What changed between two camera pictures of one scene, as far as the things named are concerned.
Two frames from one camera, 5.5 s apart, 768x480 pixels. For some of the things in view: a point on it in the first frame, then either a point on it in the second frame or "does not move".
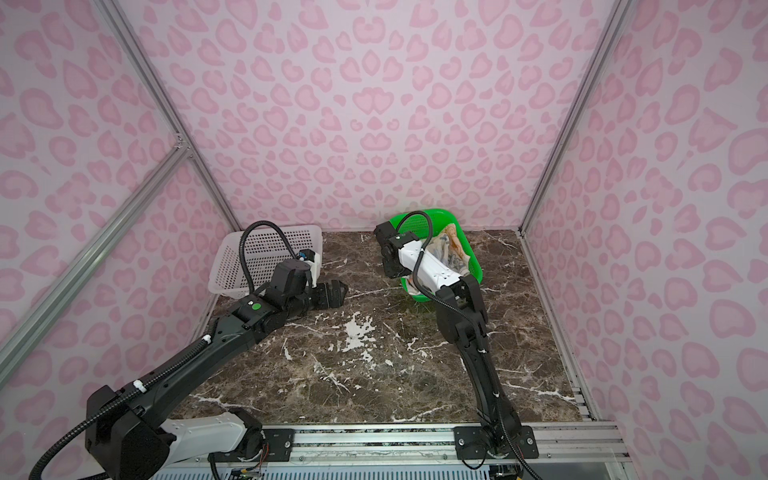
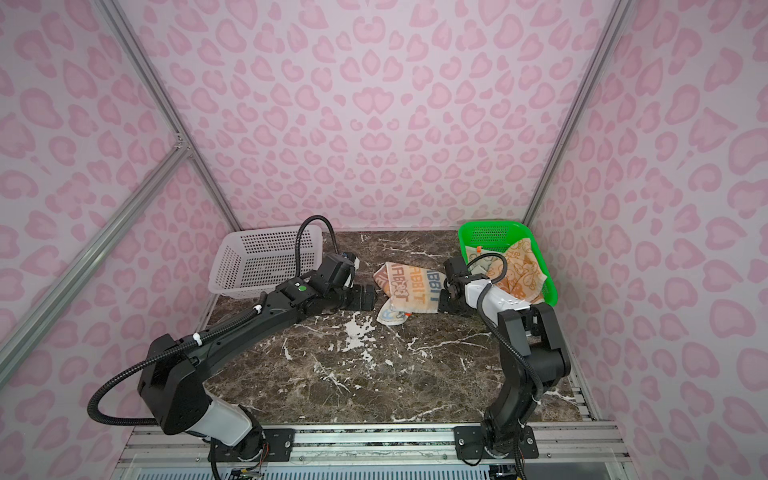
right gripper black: [388, 272] -> [442, 305]
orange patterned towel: [454, 240] -> [524, 277]
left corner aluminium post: [143, 67] does not move
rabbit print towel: [448, 249] -> [410, 290]
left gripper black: [327, 301] -> [360, 302]
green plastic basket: [423, 223] -> [496, 237]
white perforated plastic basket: [263, 249] does not move
